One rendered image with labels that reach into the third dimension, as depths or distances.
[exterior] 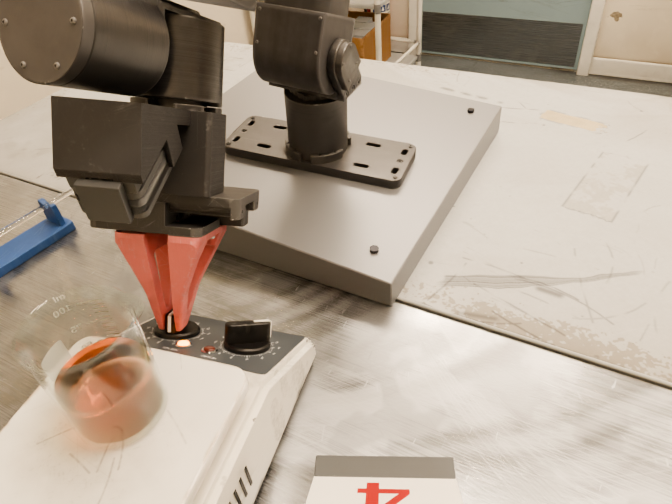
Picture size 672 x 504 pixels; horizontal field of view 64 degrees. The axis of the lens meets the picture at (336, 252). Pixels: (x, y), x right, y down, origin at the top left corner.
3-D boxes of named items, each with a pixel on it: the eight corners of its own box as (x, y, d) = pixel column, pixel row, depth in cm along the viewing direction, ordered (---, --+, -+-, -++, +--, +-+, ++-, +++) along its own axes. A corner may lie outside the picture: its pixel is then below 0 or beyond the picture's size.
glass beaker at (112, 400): (72, 473, 27) (-7, 378, 22) (79, 388, 31) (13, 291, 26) (190, 436, 28) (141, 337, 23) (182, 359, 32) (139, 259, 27)
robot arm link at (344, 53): (340, 49, 44) (367, 25, 48) (251, 33, 47) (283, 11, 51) (341, 117, 49) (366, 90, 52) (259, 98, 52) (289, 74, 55)
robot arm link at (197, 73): (169, 117, 30) (171, -16, 29) (94, 111, 32) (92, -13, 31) (238, 123, 36) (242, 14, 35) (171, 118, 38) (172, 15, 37)
